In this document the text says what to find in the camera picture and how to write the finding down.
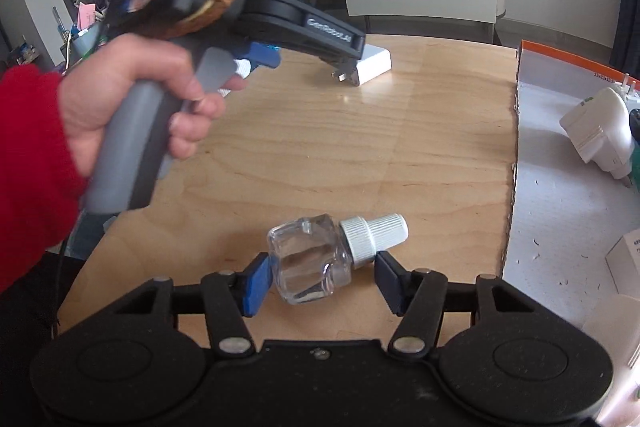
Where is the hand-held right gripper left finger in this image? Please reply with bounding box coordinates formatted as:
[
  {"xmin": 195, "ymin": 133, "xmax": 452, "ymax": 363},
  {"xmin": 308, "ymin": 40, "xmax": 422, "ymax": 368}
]
[{"xmin": 105, "ymin": 251, "xmax": 275, "ymax": 360}]

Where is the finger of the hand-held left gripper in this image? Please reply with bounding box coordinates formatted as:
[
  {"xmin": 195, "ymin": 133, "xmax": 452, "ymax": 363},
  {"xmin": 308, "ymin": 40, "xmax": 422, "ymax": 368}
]
[{"xmin": 246, "ymin": 41, "xmax": 282, "ymax": 72}]

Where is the small white charger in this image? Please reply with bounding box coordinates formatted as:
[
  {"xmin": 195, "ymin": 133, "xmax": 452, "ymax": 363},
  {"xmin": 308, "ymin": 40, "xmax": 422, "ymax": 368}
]
[{"xmin": 617, "ymin": 74, "xmax": 640, "ymax": 112}]

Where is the white barcode box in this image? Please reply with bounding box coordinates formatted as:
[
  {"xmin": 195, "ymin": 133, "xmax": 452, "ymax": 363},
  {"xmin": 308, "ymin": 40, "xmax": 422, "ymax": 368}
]
[{"xmin": 605, "ymin": 227, "xmax": 640, "ymax": 298}]

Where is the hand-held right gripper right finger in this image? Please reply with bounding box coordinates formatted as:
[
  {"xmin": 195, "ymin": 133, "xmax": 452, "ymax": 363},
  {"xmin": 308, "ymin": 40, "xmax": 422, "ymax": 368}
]
[{"xmin": 373, "ymin": 250, "xmax": 533, "ymax": 358}]

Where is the large white plug device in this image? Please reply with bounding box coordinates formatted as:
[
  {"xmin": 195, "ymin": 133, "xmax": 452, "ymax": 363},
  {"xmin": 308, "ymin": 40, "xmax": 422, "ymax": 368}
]
[{"xmin": 559, "ymin": 87, "xmax": 636, "ymax": 180}]

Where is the white power adapter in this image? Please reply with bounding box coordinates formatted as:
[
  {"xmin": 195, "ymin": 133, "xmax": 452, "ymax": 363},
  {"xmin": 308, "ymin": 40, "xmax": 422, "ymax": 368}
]
[{"xmin": 332, "ymin": 46, "xmax": 392, "ymax": 86}]

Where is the person's left hand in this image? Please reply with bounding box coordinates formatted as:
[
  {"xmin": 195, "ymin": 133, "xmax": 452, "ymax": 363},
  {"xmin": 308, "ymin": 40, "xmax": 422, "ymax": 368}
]
[{"xmin": 59, "ymin": 32, "xmax": 248, "ymax": 178}]

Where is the cardboard box orange rim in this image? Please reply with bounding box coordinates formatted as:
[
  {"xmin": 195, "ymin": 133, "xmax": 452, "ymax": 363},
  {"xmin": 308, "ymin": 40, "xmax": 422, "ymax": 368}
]
[{"xmin": 497, "ymin": 39, "xmax": 640, "ymax": 427}]

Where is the clear bottle white cap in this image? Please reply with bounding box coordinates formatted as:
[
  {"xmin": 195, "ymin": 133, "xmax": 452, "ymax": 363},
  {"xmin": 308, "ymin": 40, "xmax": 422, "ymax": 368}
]
[{"xmin": 266, "ymin": 213, "xmax": 410, "ymax": 306}]

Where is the green bandage box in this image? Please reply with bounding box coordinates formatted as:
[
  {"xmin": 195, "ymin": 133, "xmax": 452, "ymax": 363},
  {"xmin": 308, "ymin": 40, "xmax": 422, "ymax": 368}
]
[{"xmin": 627, "ymin": 107, "xmax": 640, "ymax": 192}]

